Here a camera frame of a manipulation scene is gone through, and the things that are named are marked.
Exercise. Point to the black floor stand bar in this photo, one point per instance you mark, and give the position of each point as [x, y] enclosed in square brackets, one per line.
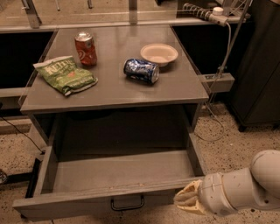
[30, 177]

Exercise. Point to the grey top drawer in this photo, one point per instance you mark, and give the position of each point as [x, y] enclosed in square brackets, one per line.
[79, 177]

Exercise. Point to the black top drawer handle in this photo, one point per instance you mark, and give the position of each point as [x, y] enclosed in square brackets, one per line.
[126, 203]

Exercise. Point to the white power strip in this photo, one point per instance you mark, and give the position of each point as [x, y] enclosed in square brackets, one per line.
[204, 14]

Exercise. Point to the grey drawer cabinet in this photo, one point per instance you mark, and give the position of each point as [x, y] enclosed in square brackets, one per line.
[119, 115]

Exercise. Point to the orange soda can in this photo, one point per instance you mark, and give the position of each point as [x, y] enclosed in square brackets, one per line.
[85, 47]

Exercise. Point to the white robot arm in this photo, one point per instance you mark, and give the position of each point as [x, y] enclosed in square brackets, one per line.
[256, 187]

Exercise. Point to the metal railing post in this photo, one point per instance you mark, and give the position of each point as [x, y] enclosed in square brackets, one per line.
[32, 15]

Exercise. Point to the white paper bowl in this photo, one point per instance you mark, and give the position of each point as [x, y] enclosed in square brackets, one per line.
[160, 54]

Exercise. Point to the green chip bag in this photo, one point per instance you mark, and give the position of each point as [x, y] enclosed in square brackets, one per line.
[64, 75]

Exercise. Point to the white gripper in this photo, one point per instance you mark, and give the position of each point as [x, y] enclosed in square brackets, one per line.
[215, 192]

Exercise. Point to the blue crushed soda can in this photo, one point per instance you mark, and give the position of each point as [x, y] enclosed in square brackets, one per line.
[141, 70]

